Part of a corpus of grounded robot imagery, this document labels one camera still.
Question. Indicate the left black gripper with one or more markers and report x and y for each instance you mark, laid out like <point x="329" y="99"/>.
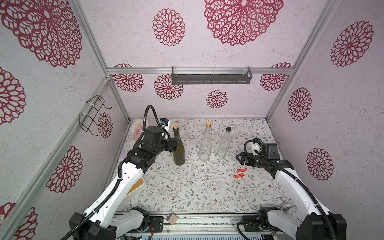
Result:
<point x="172" y="145"/>

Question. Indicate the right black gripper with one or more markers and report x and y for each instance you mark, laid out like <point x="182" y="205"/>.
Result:
<point x="244" y="159"/>

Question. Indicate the red peeled label sticker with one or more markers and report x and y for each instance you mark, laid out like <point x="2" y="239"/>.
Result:
<point x="239" y="176"/>

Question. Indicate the clear bottle with red label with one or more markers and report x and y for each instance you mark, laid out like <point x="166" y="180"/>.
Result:
<point x="224" y="143"/>

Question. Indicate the dark green wine bottle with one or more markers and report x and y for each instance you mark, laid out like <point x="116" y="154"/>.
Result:
<point x="179" y="155"/>

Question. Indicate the tall clear corked bottle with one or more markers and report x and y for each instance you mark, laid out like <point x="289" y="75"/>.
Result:
<point x="206" y="143"/>

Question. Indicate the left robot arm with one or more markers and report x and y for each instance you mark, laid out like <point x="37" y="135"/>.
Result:
<point x="97" y="222"/>

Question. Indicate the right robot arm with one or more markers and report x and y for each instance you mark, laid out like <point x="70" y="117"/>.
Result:
<point x="317" y="222"/>

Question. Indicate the white plush toy pink shirt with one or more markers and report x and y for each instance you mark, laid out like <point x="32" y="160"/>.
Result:
<point x="136" y="128"/>

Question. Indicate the small purple capped jar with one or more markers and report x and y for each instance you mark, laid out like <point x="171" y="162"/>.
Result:
<point x="124" y="155"/>

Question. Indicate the white analog clock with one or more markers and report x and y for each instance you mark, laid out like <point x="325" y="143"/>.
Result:
<point x="293" y="212"/>

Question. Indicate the small wooden block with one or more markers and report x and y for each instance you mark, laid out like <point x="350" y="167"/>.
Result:
<point x="172" y="219"/>

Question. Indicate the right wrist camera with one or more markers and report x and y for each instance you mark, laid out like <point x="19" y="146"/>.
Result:
<point x="256" y="146"/>

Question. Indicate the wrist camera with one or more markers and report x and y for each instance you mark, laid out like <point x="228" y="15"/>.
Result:
<point x="256" y="146"/>
<point x="165" y="123"/>

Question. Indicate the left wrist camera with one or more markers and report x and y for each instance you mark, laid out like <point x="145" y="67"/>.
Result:
<point x="165" y="123"/>

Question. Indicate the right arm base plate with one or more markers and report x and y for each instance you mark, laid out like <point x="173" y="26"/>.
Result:
<point x="252" y="224"/>

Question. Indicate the black wall shelf rack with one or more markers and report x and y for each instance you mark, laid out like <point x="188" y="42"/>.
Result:
<point x="212" y="78"/>

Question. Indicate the black wire wall basket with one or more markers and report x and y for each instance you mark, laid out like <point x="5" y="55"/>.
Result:
<point x="87" y="119"/>

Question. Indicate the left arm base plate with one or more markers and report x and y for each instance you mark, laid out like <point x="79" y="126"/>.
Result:
<point x="156" y="224"/>

